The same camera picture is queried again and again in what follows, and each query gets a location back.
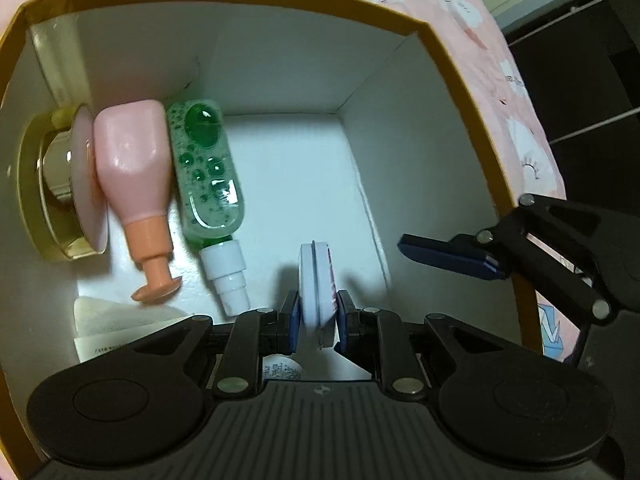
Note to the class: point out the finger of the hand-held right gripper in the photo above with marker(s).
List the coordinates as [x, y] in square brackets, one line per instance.
[450, 257]

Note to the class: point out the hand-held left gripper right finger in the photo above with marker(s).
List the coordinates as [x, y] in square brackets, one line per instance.
[344, 325]

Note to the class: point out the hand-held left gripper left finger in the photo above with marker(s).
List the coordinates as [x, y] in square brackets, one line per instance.
[295, 325]

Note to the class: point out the white round tin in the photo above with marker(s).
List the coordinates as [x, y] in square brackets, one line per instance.
[312, 290]

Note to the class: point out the orange cardboard box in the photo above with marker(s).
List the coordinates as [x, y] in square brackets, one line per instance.
[425, 135]

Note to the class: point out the green gel bottle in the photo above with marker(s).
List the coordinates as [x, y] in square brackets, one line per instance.
[210, 185]

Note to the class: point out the white labelled packet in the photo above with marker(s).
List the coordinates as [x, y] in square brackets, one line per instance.
[110, 330]

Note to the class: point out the pink plastic bottle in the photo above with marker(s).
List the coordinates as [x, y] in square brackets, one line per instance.
[130, 160]

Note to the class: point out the gold jar with pink lid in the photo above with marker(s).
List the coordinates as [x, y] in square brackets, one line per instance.
[55, 170]

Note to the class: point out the white small container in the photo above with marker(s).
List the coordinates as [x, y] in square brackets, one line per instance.
[282, 367]

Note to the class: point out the dark cabinet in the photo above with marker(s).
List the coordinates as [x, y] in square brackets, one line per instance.
[590, 85]

